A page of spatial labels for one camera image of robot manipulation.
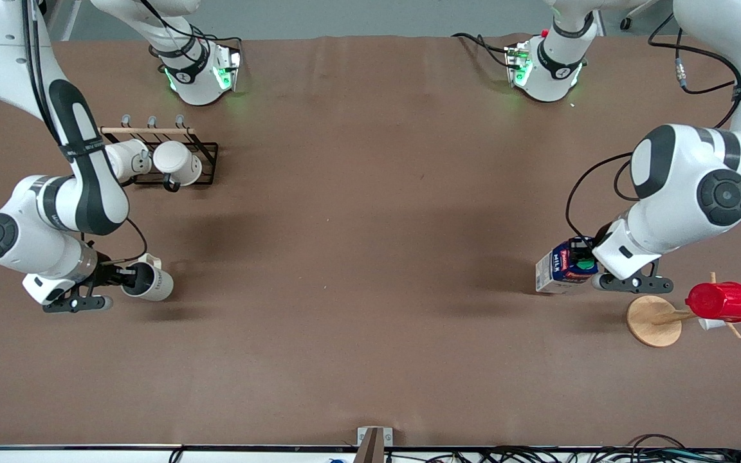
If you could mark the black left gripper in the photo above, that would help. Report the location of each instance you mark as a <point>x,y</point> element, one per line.
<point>584,247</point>

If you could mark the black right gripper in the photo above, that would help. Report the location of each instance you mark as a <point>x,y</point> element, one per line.
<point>105,275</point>

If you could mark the blue white milk carton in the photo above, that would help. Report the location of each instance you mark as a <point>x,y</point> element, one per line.
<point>554,273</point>

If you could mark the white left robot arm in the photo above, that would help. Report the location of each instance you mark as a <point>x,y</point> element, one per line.
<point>686,186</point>

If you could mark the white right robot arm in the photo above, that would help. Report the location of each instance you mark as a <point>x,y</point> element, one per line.
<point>87,193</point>

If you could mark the small white cup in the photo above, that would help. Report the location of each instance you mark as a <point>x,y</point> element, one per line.
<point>710,325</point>

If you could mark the red plastic cup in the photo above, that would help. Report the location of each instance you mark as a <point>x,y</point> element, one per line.
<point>721,302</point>

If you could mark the wooden mug tree stand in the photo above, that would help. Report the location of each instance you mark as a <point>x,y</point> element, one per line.
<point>653,321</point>

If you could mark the brown table cover sheet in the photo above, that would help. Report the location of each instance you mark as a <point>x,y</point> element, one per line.
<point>370,360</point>

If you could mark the white stand leg with caster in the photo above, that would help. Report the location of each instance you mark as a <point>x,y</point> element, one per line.
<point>640,13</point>

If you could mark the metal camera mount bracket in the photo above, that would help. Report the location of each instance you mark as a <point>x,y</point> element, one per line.
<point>374,440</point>

